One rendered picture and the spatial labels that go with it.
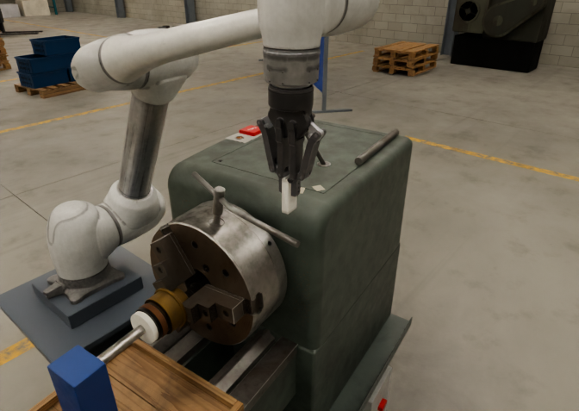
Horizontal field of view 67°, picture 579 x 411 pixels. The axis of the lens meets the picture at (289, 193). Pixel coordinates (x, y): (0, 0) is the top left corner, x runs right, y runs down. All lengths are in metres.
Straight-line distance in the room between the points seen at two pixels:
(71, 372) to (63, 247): 0.65
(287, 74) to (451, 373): 1.92
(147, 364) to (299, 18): 0.84
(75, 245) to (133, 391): 0.53
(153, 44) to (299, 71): 0.35
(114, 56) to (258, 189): 0.42
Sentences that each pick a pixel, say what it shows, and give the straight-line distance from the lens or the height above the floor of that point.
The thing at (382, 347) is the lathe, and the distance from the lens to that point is 1.64.
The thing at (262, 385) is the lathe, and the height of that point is 0.86.
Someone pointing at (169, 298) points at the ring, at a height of 1.12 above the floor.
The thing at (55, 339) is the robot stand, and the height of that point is 0.75.
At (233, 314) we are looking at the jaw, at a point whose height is 1.10.
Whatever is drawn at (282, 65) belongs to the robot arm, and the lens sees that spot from 0.68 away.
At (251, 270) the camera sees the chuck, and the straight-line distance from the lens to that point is 0.90.
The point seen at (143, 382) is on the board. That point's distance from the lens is 1.11.
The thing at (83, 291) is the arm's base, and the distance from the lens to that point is 1.53.
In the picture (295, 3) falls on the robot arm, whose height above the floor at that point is 1.67.
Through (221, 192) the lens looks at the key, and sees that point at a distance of 0.88.
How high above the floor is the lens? 1.70
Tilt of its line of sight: 27 degrees down
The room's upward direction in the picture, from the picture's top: straight up
